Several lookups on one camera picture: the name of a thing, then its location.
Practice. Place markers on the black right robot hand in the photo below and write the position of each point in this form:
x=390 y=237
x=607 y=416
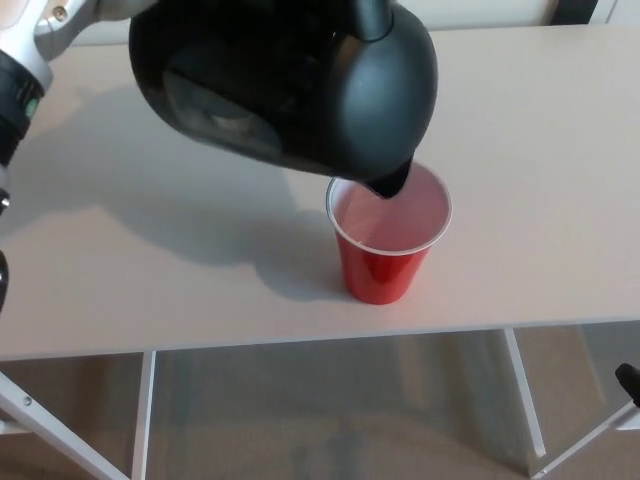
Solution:
x=631 y=385

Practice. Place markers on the black electric kettle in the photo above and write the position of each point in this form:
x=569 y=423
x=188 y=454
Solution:
x=300 y=100

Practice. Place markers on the red plastic cup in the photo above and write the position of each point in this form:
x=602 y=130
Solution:
x=382 y=270

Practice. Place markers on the black chair back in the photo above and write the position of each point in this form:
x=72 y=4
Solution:
x=570 y=10

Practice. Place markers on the white table leg frame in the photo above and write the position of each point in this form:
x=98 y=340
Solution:
x=525 y=395
x=144 y=415

